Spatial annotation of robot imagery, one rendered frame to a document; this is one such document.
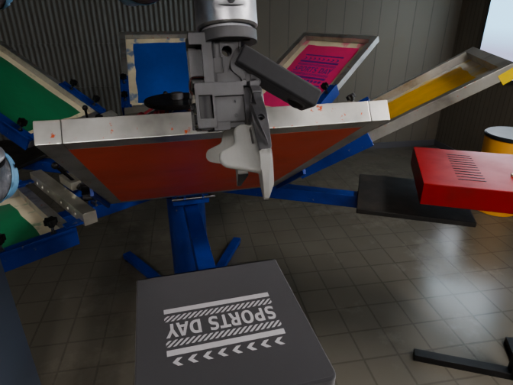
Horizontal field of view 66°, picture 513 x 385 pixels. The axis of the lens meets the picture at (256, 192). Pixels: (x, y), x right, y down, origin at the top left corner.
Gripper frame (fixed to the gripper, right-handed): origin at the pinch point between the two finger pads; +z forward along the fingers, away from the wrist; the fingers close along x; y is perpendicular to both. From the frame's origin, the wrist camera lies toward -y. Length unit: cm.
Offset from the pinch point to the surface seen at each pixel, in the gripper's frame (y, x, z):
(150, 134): 12.7, -14.3, -8.7
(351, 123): -21.7, -14.6, -8.2
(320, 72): -93, -188, -43
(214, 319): 2, -51, 41
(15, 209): 71, -131, 16
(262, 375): -6, -31, 47
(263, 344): -9, -40, 44
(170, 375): 14, -37, 45
